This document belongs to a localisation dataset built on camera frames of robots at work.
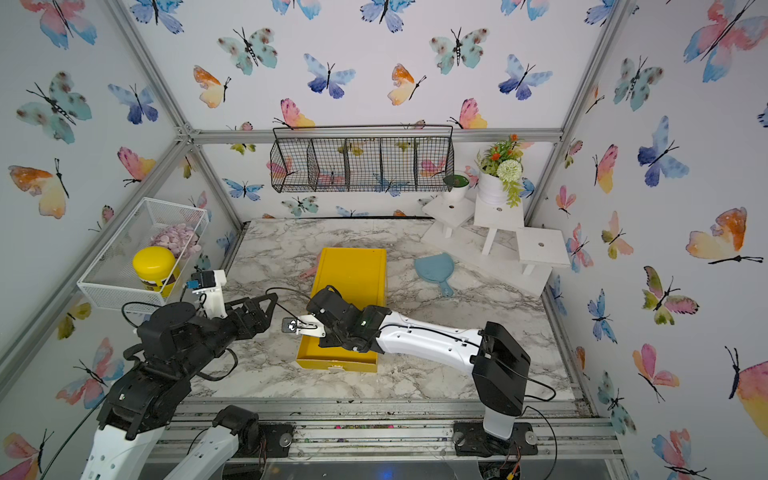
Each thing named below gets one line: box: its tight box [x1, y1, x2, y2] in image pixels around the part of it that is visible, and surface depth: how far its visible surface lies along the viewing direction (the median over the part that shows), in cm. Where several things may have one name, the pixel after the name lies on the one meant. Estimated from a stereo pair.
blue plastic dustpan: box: [414, 252, 455, 297], surface depth 111 cm
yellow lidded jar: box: [132, 246, 180, 298], surface depth 66 cm
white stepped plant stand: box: [421, 198, 572, 298], surface depth 106 cm
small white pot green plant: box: [442, 174, 469, 203], surface depth 105 cm
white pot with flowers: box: [476, 134, 525, 208], surface depth 87 cm
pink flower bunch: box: [150, 223, 202, 259], surface depth 71 cm
